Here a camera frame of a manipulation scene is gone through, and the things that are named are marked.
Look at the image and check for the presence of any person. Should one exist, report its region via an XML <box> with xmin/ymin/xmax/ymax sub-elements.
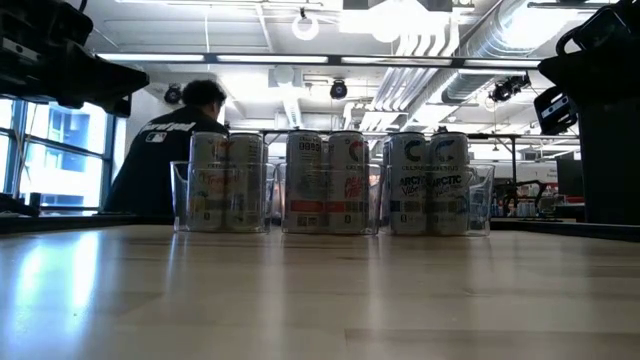
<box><xmin>102</xmin><ymin>79</ymin><xmax>231</xmax><ymax>219</ymax></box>

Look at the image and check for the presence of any black ceiling rail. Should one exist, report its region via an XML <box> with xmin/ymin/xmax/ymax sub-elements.
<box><xmin>526</xmin><ymin>0</ymin><xmax>617</xmax><ymax>11</ymax></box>

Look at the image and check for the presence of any black monitor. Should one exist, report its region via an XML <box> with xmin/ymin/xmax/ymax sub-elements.
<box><xmin>555</xmin><ymin>158</ymin><xmax>584</xmax><ymax>199</ymax></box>

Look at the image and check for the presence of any clear plastic bin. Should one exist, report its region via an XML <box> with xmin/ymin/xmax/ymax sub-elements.
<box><xmin>275</xmin><ymin>161</ymin><xmax>386</xmax><ymax>237</ymax></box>
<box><xmin>378</xmin><ymin>163</ymin><xmax>496</xmax><ymax>238</ymax></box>
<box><xmin>169</xmin><ymin>160</ymin><xmax>277</xmax><ymax>235</ymax></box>

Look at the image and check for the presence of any black window frame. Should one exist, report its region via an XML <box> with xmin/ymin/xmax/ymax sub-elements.
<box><xmin>0</xmin><ymin>97</ymin><xmax>119</xmax><ymax>211</ymax></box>

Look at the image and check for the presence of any white ring light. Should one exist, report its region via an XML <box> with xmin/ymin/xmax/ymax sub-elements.
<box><xmin>291</xmin><ymin>13</ymin><xmax>321</xmax><ymax>43</ymax></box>

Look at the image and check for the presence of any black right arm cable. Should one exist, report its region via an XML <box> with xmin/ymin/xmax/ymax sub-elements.
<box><xmin>554</xmin><ymin>24</ymin><xmax>584</xmax><ymax>57</ymax></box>

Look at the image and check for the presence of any black dome camera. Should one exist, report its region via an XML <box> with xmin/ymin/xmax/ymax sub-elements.
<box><xmin>328</xmin><ymin>78</ymin><xmax>349</xmax><ymax>101</ymax></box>
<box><xmin>163</xmin><ymin>83</ymin><xmax>184</xmax><ymax>106</ymax></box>

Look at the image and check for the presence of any black overhead frame beam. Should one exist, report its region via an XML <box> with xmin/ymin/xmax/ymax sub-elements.
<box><xmin>94</xmin><ymin>52</ymin><xmax>544</xmax><ymax>71</ymax></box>

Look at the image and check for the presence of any silver ventilation duct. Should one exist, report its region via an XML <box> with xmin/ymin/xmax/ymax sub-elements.
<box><xmin>422</xmin><ymin>0</ymin><xmax>579</xmax><ymax>106</ymax></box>

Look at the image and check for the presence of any black aluminium table frame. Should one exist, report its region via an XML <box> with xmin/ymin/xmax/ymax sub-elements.
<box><xmin>0</xmin><ymin>212</ymin><xmax>640</xmax><ymax>244</ymax></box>

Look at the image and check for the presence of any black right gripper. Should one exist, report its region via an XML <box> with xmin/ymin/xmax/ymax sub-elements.
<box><xmin>537</xmin><ymin>0</ymin><xmax>640</xmax><ymax>107</ymax></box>

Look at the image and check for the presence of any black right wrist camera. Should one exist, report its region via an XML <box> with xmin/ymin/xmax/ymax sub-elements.
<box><xmin>532</xmin><ymin>85</ymin><xmax>580</xmax><ymax>137</ymax></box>

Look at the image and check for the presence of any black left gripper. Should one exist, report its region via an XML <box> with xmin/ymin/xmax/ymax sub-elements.
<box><xmin>62</xmin><ymin>39</ymin><xmax>151</xmax><ymax>119</ymax></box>

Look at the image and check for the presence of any Celsius tropical vibe can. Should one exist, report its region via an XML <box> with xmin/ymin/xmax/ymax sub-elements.
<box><xmin>225</xmin><ymin>132</ymin><xmax>266</xmax><ymax>233</ymax></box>
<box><xmin>187</xmin><ymin>131</ymin><xmax>230</xmax><ymax>233</ymax></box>

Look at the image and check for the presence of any black track spotlight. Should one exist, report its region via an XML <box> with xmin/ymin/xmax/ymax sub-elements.
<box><xmin>487</xmin><ymin>73</ymin><xmax>532</xmax><ymax>105</ymax></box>

